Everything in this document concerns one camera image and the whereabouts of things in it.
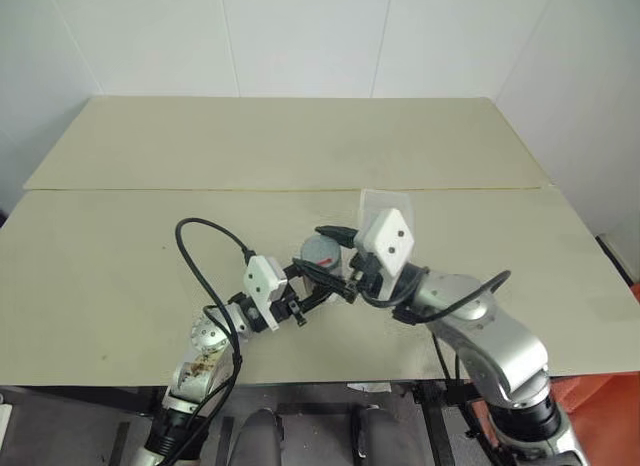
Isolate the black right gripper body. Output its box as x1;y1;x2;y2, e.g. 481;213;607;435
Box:
346;249;389;307

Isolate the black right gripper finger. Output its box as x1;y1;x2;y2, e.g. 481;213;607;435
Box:
314;225;360;248
291;258;358;305

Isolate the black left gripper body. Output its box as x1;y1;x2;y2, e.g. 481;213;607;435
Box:
269;266;309;329

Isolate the clear plastic jar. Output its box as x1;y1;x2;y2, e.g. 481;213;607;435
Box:
299;263;348;302

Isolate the grey round jar lid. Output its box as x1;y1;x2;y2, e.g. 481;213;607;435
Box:
298;235;347;274

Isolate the dark rounded shape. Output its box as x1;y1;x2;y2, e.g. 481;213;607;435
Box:
239;407;287;466

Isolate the white object at floor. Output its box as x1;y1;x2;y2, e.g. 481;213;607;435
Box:
0;391;14;440

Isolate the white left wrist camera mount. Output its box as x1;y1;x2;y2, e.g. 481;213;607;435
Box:
243;255;290;333

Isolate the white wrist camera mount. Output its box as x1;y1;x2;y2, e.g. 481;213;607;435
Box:
354;208;417;301
243;255;290;333

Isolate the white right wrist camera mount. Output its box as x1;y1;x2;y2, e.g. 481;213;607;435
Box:
354;208;417;301

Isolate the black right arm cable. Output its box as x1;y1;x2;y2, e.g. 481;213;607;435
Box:
358;269;513;327

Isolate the black metal table frame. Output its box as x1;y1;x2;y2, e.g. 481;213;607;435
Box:
0;369;494;466

